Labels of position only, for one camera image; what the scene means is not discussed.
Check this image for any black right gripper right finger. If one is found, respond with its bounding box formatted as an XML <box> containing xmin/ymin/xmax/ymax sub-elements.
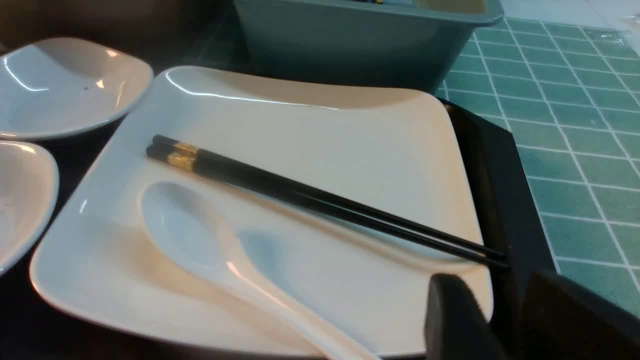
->
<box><xmin>518</xmin><ymin>272</ymin><xmax>640</xmax><ymax>360</ymax></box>

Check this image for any white small dish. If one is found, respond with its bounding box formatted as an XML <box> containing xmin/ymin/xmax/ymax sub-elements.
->
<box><xmin>0</xmin><ymin>140</ymin><xmax>60</xmax><ymax>275</ymax></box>
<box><xmin>0</xmin><ymin>38</ymin><xmax>154</xmax><ymax>141</ymax></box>

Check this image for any blue-grey plastic bin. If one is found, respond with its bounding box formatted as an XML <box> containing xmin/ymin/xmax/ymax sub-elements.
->
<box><xmin>233</xmin><ymin>0</ymin><xmax>505</xmax><ymax>93</ymax></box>

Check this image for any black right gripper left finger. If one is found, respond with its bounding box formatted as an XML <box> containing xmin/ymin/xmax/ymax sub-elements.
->
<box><xmin>423</xmin><ymin>273</ymin><xmax>510</xmax><ymax>360</ymax></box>

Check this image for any large white square plate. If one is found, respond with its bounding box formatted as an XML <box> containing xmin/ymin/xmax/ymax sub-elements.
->
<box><xmin>30</xmin><ymin>66</ymin><xmax>494</xmax><ymax>359</ymax></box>

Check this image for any white ceramic soup spoon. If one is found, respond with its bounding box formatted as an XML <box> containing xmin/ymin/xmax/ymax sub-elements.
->
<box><xmin>137</xmin><ymin>180</ymin><xmax>378</xmax><ymax>360</ymax></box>

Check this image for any black chopstick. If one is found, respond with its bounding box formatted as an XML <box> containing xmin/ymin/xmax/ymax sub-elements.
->
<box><xmin>145</xmin><ymin>143</ymin><xmax>509</xmax><ymax>271</ymax></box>
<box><xmin>146</xmin><ymin>134</ymin><xmax>507</xmax><ymax>268</ymax></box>

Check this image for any green checkered tablecloth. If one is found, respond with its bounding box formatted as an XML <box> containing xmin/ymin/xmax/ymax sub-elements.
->
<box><xmin>436</xmin><ymin>17</ymin><xmax>640</xmax><ymax>316</ymax></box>

